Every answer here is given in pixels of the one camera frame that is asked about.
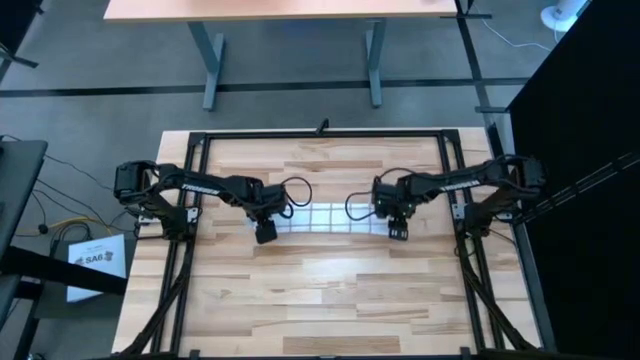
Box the white towel with orange checks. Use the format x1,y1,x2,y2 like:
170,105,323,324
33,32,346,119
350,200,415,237
247,201,397,236

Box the white power strip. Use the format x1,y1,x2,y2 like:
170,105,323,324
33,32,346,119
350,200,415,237
135,205,165,227

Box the black floor strip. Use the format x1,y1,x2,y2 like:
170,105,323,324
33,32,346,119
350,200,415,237
0,76,532,99
452,0,507,132

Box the white paper sign SA6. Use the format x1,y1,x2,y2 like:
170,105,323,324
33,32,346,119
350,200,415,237
65,232,128,304

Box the light wood desk grey legs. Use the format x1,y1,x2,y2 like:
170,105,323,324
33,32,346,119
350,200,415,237
102,0,459,112

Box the black beam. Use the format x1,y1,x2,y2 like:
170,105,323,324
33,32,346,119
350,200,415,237
0,244,129,297

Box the black partition panel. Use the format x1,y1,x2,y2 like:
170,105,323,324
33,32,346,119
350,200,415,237
507,0,640,360
0,0,45,56

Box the dark grey desk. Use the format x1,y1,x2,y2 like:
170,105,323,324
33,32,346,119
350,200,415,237
0,139,49,261

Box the black stand leg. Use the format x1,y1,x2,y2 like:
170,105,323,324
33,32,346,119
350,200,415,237
0,42,40,70

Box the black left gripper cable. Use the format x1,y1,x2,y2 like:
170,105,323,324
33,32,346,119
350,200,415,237
277,174,315,221

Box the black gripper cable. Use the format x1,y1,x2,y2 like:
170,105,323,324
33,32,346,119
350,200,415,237
343,166,401,223
277,174,315,221

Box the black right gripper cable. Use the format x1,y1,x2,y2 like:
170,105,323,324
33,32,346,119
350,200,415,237
343,166,401,223

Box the black aluminium table frame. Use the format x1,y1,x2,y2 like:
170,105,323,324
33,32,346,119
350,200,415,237
110,128,559,360

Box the black floor cable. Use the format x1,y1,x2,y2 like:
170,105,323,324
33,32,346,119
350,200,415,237
0,133,142,211

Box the yellow floor cable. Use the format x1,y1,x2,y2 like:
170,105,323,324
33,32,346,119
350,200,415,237
13,216,115,239

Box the white floor cable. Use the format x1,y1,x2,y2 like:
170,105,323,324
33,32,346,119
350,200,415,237
472,3,557,54

